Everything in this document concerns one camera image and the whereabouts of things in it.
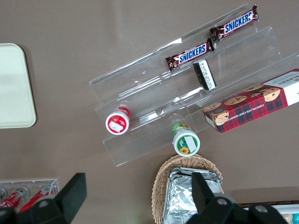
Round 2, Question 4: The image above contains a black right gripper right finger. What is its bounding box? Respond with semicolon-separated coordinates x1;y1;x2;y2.
186;172;289;224

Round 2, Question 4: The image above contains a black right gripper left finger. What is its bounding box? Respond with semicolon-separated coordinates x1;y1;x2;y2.
0;172;87;224

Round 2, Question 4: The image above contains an aluminium foil tray stack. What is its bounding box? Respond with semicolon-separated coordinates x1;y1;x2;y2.
164;166;223;224

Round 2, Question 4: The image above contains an oval tan wicker basket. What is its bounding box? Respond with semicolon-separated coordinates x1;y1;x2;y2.
151;154;224;224

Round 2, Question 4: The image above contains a white plastic tray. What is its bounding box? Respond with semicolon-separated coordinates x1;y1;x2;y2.
0;43;37;129

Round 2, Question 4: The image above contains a red cola bottle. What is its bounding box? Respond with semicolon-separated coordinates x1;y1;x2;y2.
0;186;31;209
18;184;57;213

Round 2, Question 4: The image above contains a clear acrylic bottle rack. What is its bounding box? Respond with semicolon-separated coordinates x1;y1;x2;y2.
0;178;60;212

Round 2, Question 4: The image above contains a green lidded cup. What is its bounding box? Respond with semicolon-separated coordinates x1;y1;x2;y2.
171;122;201;157

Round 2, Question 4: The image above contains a red lidded cup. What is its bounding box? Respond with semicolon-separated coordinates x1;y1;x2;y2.
105;106;132;136

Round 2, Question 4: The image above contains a red tartan cookie box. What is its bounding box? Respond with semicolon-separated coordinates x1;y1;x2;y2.
203;68;299;134

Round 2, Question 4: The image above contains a clear acrylic step shelf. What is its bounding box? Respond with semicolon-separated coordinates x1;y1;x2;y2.
89;3;299;167

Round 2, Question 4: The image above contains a black snack pack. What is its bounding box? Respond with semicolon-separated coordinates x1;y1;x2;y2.
192;59;217;91

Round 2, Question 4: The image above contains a Snickers chocolate bar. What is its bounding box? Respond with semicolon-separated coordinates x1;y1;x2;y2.
165;38;215;72
209;4;259;42

